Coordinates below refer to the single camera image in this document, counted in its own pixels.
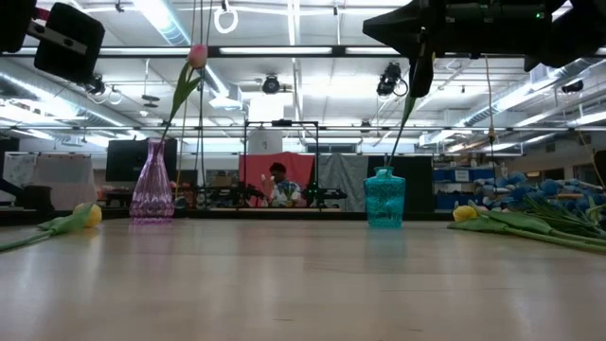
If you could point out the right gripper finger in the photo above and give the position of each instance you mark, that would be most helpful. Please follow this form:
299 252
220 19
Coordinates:
407 14
407 40

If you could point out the yellow artificial tulip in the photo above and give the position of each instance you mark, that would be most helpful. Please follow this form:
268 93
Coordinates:
92 215
464 213
402 128

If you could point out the pink artificial tulip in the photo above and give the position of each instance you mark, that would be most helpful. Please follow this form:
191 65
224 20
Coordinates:
480 207
198 56

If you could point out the blue artificial flower spray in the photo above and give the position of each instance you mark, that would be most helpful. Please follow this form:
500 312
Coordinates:
521 192

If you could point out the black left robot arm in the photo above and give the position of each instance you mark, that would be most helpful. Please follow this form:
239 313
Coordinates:
14 23

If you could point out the background black robot arm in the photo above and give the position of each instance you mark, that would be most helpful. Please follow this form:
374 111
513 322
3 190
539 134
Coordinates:
324 193
246 193

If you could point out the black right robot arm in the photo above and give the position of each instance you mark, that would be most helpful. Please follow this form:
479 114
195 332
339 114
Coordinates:
582 33

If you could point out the pink glass vase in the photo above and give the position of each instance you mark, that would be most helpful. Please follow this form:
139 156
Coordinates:
152 194

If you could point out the teal glass vase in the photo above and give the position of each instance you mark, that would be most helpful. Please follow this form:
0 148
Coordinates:
384 199

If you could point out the black monitor screen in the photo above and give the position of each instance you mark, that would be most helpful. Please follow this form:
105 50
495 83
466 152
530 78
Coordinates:
123 161

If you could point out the white cloth board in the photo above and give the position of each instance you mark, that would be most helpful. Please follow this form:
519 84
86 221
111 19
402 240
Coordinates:
66 180

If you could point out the dark chair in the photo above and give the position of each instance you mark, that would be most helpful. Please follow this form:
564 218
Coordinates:
38 196

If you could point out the black backdrop panel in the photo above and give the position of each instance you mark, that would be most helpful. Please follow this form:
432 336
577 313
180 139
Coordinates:
419 184

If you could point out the blue storage bins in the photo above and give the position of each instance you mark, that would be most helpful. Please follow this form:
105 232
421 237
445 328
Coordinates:
473 174

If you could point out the grey cloth backdrop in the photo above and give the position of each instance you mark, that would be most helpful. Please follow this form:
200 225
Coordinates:
343 175

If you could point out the person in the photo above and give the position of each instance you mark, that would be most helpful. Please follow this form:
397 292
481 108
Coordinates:
278 169

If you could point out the red cloth backdrop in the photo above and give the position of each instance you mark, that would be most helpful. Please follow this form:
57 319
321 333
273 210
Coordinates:
255 166

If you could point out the black ceiling-mounted camera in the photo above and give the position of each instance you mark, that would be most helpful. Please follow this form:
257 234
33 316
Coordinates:
389 78
271 85
97 86

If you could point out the black background station frame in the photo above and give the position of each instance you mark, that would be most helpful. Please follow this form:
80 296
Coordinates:
281 123

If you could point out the black aluminium table frame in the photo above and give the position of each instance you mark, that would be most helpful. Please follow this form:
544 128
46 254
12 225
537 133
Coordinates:
265 214

